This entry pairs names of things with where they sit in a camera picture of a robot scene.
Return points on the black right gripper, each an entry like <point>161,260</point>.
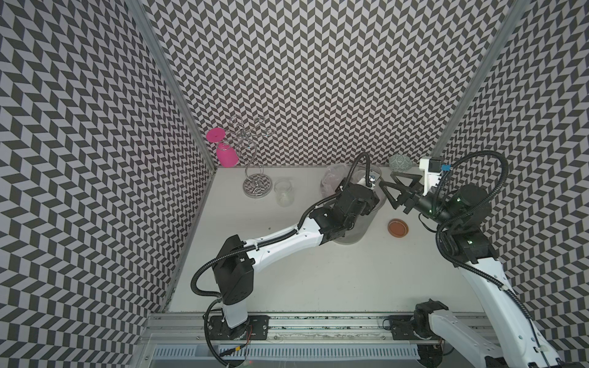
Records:
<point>409,195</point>

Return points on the orange jar lid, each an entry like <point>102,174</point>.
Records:
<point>397,228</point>

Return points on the grey mesh waste bin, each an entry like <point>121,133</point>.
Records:
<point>363,223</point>

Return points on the glass jar with mung beans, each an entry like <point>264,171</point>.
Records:
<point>284,192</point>

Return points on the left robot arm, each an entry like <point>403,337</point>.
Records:
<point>229,278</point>

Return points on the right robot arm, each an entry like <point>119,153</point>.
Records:
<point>461,241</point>

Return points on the green patterned ceramic bowl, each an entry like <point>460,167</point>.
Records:
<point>400,163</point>

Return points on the clear plastic bin liner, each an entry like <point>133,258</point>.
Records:
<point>332,178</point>

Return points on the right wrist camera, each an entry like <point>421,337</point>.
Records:
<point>433,169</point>

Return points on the wire stand with pink discs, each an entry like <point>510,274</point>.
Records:
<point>238,145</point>

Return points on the aluminium corner frame post right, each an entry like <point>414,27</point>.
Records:
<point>506,29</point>

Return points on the aluminium corner frame post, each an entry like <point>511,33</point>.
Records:
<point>137,11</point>
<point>506,29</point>

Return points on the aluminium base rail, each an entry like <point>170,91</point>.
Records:
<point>316,337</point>

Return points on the aluminium corner frame post left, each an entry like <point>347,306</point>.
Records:
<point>137,11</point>

